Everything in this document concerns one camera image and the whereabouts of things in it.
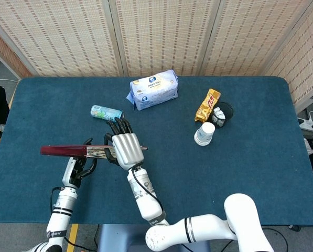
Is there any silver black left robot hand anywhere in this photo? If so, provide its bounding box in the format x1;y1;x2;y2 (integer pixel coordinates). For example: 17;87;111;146
61;138;98;188

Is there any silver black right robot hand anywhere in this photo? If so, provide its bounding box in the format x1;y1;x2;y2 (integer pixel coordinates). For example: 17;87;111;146
103;117;145;171

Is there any red folding fan white paper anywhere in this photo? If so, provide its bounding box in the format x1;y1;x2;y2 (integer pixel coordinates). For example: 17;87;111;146
40;143;149;160

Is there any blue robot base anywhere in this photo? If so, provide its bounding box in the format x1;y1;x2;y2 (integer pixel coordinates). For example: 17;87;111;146
97;224;210;252

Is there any light blue drink can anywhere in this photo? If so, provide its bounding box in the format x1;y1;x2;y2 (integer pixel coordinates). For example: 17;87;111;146
90;104;124;122

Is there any blue white tissue pack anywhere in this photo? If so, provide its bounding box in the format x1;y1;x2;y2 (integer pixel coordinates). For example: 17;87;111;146
126;69;179;111

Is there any white paper cup stack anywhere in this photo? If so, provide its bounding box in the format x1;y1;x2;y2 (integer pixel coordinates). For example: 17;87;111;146
193;121;216;146

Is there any gold snack bag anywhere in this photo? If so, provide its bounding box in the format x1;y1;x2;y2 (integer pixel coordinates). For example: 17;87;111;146
194;89;222;123

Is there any white crumpled paper wad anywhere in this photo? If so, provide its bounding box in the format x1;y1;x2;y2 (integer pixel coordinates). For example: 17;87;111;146
212;106;226;125

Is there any black mesh pen holder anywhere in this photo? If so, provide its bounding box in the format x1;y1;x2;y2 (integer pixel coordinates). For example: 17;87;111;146
210;101;235;129

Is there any white power strip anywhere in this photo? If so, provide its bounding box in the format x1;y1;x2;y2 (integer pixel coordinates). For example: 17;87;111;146
297;117;313;133

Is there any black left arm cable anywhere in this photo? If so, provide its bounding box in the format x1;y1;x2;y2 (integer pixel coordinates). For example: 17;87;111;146
50;186;66;212

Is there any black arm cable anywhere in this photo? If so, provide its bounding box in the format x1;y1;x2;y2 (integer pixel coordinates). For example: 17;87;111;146
131;164;165;213
50;186;66;212

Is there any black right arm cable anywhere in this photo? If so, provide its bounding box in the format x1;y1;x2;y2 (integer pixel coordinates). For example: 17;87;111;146
131;164;165;213

